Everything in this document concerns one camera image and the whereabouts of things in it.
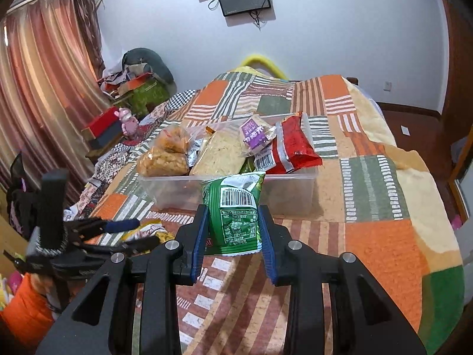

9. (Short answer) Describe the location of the dark blue box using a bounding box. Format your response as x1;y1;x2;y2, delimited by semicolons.
88;120;123;150

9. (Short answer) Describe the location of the yellow fried snack bag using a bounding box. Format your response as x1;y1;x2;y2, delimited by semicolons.
136;147;189;177

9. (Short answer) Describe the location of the pale noodle snack bag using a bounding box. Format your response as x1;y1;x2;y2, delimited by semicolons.
190;131;245;176

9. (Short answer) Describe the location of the wooden wardrobe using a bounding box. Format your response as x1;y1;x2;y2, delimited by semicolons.
437;0;473;208

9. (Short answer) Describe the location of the clear plastic storage box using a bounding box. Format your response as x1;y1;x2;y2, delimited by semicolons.
136;112;321;216

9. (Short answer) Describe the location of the red snack bag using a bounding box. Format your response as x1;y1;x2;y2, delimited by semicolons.
253;112;322;175

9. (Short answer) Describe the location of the green storage bag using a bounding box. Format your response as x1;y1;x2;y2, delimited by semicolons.
118;79;170;120

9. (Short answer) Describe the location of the red box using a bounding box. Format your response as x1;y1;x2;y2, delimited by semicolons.
80;106;118;140

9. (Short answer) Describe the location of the pink plush toy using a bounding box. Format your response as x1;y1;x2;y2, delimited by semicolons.
114;107;139;137

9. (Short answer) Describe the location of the orange snack bag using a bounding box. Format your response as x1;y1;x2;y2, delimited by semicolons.
155;124;191;154

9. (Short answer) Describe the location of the white blue snack bag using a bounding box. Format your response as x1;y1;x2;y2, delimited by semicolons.
187;138;208;168

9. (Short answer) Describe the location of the green snack bag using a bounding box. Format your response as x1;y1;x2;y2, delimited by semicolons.
202;172;265;256

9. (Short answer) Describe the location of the patchwork striped bed blanket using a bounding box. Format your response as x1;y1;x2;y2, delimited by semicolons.
62;67;465;355

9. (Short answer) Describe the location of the striped orange curtain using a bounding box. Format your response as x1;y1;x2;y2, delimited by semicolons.
1;0;109;203

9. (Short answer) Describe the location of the purple rice cracker pack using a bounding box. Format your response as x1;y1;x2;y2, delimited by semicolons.
239;114;276;156

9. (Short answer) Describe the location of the grey plush pillow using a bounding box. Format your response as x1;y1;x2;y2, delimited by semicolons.
122;47;174;85

